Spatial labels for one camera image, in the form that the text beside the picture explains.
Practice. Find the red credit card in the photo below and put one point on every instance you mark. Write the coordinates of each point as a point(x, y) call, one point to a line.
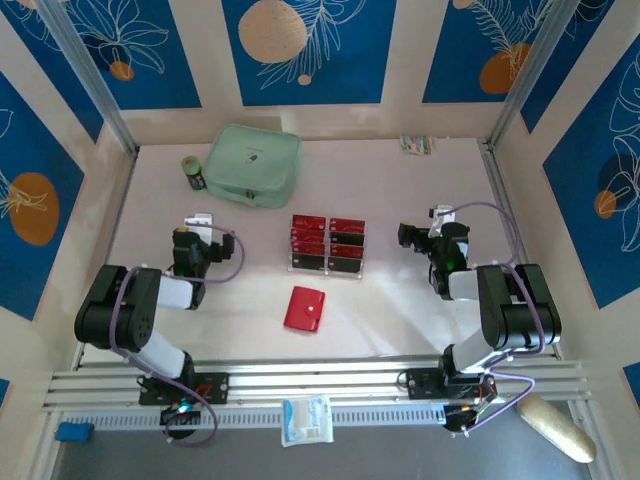
point(346, 251)
point(307, 235)
point(347, 225)
point(308, 221)
point(307, 248)

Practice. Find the clear acrylic card stand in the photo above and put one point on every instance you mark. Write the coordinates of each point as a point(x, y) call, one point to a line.
point(325, 273)

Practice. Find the red card holder wallet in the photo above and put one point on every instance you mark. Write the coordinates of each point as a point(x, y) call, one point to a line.
point(302, 310)

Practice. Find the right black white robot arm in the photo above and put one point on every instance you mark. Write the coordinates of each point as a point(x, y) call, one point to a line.
point(520, 320)

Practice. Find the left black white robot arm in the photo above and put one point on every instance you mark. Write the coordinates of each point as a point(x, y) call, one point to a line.
point(95, 320)

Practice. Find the small green-lidded dark bottle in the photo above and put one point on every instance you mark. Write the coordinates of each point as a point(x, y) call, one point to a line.
point(195, 177)

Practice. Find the mint green zip pouch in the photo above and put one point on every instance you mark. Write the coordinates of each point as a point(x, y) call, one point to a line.
point(250, 165)

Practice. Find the small printed paper packet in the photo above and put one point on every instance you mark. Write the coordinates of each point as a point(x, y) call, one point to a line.
point(416, 145)

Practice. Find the black controller board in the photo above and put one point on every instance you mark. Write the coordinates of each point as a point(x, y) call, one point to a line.
point(457, 420)
point(172, 417)

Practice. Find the white blue wipes packet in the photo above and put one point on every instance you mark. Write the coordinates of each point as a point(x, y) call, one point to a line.
point(305, 420)

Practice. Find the beige textured roll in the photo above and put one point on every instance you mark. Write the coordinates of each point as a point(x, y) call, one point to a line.
point(555, 427)

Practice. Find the blue sponge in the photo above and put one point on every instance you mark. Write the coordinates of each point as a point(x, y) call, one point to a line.
point(74, 432)

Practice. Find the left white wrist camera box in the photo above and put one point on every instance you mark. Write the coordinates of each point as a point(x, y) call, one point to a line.
point(199, 219)

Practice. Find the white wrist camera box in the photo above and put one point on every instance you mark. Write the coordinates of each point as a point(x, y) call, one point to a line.
point(445, 212)
point(199, 219)

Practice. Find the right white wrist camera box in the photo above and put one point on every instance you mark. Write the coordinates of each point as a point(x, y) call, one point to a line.
point(445, 212)

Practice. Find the aluminium side rail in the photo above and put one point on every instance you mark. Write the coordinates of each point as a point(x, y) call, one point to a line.
point(120, 210)
point(502, 190)

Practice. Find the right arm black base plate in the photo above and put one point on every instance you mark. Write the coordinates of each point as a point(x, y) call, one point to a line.
point(422, 382)

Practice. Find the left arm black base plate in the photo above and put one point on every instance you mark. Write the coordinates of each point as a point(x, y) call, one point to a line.
point(215, 387)

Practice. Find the aluminium rail frame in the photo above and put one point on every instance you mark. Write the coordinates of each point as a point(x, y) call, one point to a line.
point(320, 372)

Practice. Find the aluminium corner post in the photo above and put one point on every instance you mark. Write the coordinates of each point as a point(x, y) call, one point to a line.
point(90, 75)
point(530, 70)

